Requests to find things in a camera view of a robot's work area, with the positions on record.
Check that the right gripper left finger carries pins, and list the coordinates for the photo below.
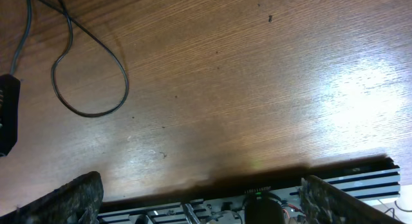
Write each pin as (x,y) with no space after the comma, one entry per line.
(78,201)

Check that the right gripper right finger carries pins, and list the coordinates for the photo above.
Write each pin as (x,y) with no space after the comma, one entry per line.
(323,203)

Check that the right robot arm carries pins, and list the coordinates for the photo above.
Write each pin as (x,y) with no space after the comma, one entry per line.
(345,198)

